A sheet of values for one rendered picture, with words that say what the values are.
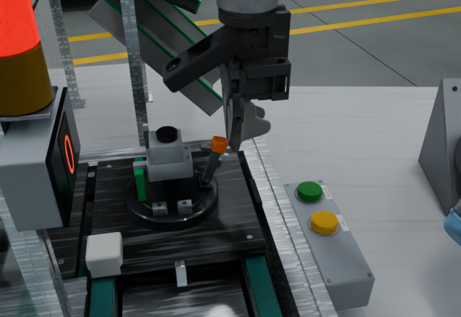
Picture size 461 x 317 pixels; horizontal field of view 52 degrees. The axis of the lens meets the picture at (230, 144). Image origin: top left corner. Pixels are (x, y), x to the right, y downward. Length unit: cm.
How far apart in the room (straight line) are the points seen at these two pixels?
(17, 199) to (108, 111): 81
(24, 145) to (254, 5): 30
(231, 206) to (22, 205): 38
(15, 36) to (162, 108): 83
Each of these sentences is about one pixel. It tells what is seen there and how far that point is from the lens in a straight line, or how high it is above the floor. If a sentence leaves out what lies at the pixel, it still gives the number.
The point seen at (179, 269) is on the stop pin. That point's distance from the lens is 65.
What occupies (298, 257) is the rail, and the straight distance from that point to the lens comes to 67.
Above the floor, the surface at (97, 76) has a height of 86.
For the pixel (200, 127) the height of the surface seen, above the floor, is 86.
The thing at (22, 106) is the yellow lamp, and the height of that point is 127.
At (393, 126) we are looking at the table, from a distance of 117.
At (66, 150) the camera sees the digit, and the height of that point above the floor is 121.
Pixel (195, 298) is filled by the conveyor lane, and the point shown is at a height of 92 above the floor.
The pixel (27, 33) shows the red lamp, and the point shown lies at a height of 132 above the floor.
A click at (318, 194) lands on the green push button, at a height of 97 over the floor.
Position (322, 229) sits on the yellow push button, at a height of 97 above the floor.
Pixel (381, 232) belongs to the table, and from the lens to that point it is 87.
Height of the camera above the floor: 145
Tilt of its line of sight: 35 degrees down
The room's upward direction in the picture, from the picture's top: straight up
